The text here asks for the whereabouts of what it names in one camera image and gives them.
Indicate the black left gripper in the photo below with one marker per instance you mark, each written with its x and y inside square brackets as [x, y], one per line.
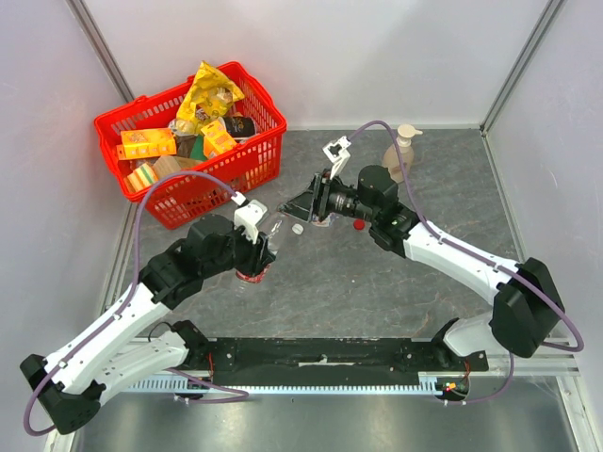
[259, 256]

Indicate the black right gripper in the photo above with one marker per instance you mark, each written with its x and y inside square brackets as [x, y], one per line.
[320, 202]

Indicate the clear bottle red label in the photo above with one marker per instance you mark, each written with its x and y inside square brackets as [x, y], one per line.
[270, 240]

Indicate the clear bottle blue label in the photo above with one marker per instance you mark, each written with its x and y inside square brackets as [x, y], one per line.
[324, 223]

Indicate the red bottle cap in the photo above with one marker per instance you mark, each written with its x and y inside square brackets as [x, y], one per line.
[359, 225]

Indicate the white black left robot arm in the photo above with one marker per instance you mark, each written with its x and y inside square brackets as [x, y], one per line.
[74, 382]

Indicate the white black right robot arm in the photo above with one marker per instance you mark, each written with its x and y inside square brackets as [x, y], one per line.
[526, 305]

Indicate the beige pump soap bottle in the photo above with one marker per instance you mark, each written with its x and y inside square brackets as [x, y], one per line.
[403, 148]

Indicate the red plastic shopping basket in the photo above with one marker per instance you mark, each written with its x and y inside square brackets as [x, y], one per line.
[250, 164]

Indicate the black can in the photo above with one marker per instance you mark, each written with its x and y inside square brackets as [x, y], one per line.
[239, 127]

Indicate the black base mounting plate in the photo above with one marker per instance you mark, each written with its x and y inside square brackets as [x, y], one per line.
[321, 362]

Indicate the orange box small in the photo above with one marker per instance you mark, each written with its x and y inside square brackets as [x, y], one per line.
[217, 140]

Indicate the wooden block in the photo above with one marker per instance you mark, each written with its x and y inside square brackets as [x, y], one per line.
[166, 165]

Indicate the striped sponge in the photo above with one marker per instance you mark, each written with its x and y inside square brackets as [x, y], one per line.
[142, 177]

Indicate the yellow snack bag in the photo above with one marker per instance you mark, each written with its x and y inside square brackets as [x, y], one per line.
[210, 96]

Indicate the orange box large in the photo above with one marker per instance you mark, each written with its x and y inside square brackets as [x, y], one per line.
[146, 143]

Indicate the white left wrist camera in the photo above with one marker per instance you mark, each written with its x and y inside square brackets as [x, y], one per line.
[249, 215]

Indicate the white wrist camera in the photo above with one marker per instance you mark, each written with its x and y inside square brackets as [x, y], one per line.
[249, 215]
[337, 152]

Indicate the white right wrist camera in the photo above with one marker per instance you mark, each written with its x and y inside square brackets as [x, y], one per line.
[337, 152]

